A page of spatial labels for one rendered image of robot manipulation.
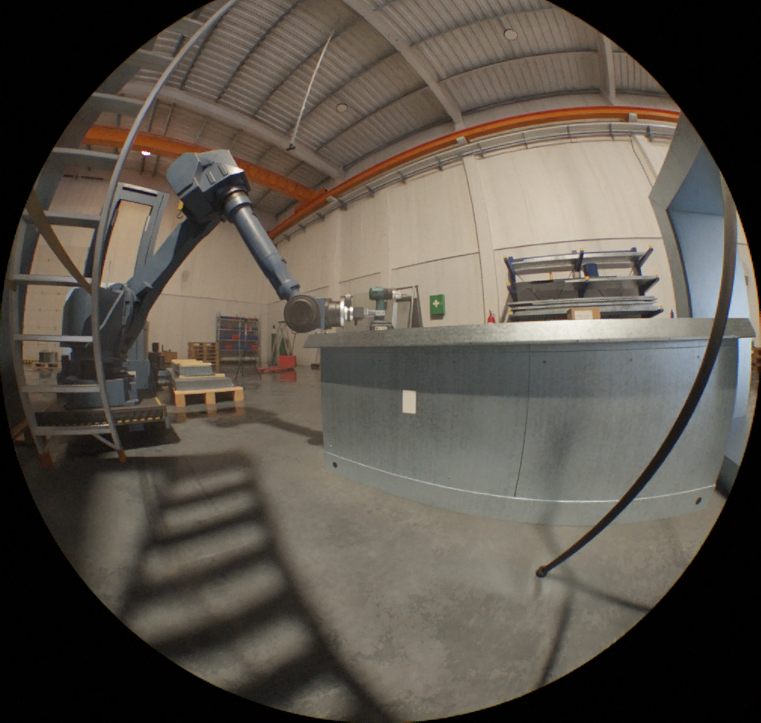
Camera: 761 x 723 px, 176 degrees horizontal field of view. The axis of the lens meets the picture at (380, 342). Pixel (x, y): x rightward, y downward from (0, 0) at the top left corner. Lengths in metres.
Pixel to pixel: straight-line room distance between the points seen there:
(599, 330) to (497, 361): 0.31
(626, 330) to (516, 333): 0.32
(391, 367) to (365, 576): 0.68
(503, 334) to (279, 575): 0.88
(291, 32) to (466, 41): 4.26
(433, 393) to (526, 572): 0.63
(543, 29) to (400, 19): 3.47
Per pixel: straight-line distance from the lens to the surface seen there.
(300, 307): 1.10
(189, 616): 0.74
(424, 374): 0.83
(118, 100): 1.27
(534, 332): 0.69
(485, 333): 0.70
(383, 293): 1.19
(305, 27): 7.94
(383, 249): 7.22
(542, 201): 6.38
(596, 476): 0.88
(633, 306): 4.91
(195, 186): 1.48
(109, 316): 1.66
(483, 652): 0.64
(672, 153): 1.77
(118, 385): 1.73
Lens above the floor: 0.58
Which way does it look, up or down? 2 degrees up
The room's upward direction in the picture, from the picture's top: straight up
